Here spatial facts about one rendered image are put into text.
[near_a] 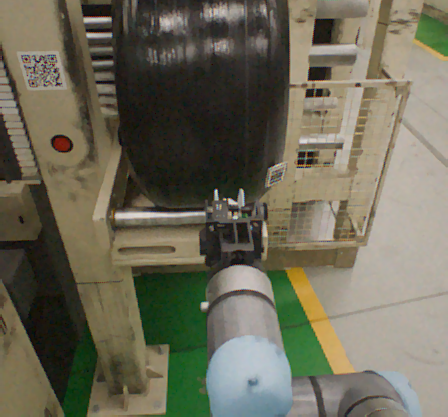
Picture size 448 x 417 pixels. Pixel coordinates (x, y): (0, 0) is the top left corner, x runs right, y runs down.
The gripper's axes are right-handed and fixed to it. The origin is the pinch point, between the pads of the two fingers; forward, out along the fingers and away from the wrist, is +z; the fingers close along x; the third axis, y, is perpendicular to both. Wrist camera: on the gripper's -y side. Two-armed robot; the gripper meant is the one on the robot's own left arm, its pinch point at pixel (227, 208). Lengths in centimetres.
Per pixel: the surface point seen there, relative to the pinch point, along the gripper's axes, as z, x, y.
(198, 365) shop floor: 52, 8, -105
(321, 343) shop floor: 59, -41, -104
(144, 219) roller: 22.6, 16.8, -16.8
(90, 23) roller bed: 67, 32, 16
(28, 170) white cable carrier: 30, 42, -8
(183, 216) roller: 22.7, 8.3, -16.4
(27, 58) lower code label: 25.9, 35.1, 17.5
